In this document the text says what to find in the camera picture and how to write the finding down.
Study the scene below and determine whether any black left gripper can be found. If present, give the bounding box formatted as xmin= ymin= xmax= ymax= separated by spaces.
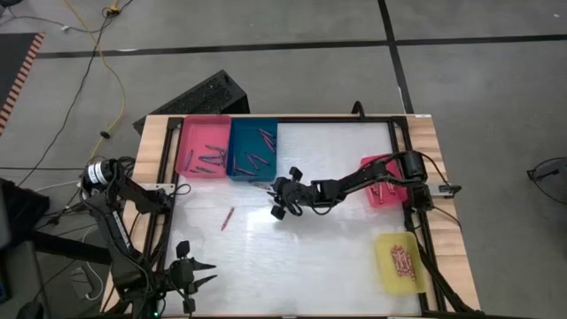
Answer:
xmin=169 ymin=241 xmax=219 ymax=315

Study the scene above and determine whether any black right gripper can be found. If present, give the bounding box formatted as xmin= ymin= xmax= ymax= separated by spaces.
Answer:
xmin=267 ymin=167 xmax=314 ymax=222

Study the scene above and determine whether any blue plastic tray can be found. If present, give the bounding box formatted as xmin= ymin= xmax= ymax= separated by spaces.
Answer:
xmin=225 ymin=117 xmax=279 ymax=183

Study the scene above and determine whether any large pink plastic tray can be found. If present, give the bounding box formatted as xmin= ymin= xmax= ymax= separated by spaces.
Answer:
xmin=175 ymin=114 xmax=232 ymax=180

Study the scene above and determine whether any small pink plastic tray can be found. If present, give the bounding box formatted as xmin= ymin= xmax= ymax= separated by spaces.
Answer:
xmin=361 ymin=154 xmax=408 ymax=209

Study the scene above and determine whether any grey power adapter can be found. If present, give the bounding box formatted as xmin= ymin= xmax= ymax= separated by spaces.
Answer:
xmin=68 ymin=265 xmax=105 ymax=302

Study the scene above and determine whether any black desk bar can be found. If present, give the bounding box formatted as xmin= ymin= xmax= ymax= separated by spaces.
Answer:
xmin=26 ymin=230 xmax=112 ymax=266

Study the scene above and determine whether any yellow plastic tray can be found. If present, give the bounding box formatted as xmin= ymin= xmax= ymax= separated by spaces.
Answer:
xmin=375 ymin=231 xmax=429 ymax=296

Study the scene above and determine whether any black computer mouse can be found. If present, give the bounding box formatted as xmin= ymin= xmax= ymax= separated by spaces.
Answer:
xmin=17 ymin=300 xmax=45 ymax=319

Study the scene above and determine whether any black fabric chair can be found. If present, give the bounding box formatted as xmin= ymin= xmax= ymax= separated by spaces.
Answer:
xmin=0 ymin=176 xmax=50 ymax=249

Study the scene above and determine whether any black mat with striped edge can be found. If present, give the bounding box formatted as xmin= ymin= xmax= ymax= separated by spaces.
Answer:
xmin=0 ymin=31 xmax=46 ymax=136

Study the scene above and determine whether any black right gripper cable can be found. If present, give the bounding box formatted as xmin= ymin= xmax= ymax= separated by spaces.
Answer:
xmin=281 ymin=201 xmax=307 ymax=219

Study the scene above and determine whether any yellow floor cable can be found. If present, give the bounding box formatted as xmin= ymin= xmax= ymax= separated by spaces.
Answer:
xmin=64 ymin=0 xmax=128 ymax=152

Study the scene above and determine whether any black floor cable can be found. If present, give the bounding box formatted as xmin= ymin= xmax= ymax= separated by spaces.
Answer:
xmin=17 ymin=15 xmax=112 ymax=187

